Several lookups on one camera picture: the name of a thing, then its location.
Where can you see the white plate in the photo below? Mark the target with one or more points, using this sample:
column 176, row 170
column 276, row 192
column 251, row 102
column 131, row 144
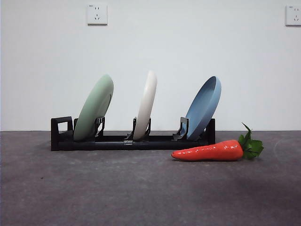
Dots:
column 145, row 106

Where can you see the orange carrot with green leaves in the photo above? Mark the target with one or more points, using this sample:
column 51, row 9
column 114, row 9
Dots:
column 211, row 153

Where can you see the black plate rack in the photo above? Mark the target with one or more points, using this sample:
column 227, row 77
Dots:
column 113, row 145

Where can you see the green plate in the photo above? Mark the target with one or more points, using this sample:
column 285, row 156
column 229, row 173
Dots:
column 91, row 106

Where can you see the blue plate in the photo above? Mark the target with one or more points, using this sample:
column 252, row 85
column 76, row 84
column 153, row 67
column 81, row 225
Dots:
column 202, row 110

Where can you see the white wall socket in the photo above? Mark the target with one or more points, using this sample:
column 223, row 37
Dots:
column 294, row 15
column 97, row 14

